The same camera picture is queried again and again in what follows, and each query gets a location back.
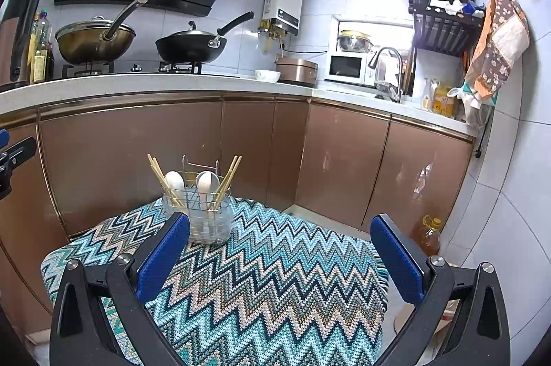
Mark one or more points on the bronze rice cooker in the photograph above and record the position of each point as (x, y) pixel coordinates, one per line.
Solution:
(297, 72)

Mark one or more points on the blue scrubber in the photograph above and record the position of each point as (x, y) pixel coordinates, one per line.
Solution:
(475, 8)

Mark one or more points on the black dish rack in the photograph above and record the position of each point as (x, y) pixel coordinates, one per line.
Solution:
(443, 34)

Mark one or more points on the white plastic bottle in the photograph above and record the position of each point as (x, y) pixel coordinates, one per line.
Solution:
(426, 97)

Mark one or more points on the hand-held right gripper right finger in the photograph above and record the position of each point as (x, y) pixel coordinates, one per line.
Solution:
(396, 258)

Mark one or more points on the zigzag patterned cloth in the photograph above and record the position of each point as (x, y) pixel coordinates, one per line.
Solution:
(267, 284)

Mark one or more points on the wooden chopstick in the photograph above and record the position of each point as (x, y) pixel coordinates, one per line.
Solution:
(157, 179)
(162, 172)
(221, 185)
(157, 170)
(230, 176)
(225, 176)

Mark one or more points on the white crumpled rag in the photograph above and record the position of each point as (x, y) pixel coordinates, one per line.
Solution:
(445, 5)

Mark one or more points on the white plastic bag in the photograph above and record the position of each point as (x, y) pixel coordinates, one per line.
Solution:
(469, 101)

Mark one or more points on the bronze kitchen base cabinets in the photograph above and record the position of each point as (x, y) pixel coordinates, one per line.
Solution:
(344, 159)

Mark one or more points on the metal wok lid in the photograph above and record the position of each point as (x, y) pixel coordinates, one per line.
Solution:
(189, 34)

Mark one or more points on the patterned hanging apron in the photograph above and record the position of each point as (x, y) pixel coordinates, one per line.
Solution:
(499, 39)

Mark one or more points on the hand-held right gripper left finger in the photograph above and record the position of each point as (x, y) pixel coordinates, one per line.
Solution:
(165, 254)

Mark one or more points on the white ceramic spoon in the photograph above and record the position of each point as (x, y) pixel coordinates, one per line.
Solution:
(205, 182)
(173, 182)

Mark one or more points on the clear glass bottle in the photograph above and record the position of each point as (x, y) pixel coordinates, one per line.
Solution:
(44, 30)

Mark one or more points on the yellow oil bottle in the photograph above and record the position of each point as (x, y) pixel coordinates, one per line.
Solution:
(39, 64)

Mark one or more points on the brass heater pipes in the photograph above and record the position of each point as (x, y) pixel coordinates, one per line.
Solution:
(271, 32)

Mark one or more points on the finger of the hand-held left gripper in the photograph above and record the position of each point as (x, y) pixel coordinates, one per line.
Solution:
(21, 151)

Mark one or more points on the white bowl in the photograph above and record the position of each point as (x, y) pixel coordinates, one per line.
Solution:
(267, 76)

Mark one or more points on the bronze wok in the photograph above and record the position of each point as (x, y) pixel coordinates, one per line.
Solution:
(94, 49)

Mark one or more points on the black wok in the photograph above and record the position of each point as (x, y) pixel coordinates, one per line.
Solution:
(189, 52)

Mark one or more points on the white microwave oven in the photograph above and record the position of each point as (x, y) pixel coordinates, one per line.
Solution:
(344, 67)

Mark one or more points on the black gas stove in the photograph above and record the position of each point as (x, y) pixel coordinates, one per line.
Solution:
(129, 69)

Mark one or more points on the amber cooking oil bottle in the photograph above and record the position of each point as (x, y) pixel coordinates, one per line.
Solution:
(428, 241)

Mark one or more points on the glass wok lid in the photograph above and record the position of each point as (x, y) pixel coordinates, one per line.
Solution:
(81, 31)

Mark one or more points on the yellow oil jug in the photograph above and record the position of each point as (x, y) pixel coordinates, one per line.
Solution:
(443, 103)

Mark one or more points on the white water heater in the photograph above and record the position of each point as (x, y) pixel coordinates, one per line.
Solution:
(284, 0)

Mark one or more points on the black power plug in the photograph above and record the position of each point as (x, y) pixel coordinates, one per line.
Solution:
(477, 154)

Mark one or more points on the steel kitchen faucet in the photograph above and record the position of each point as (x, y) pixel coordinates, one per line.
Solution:
(400, 77)

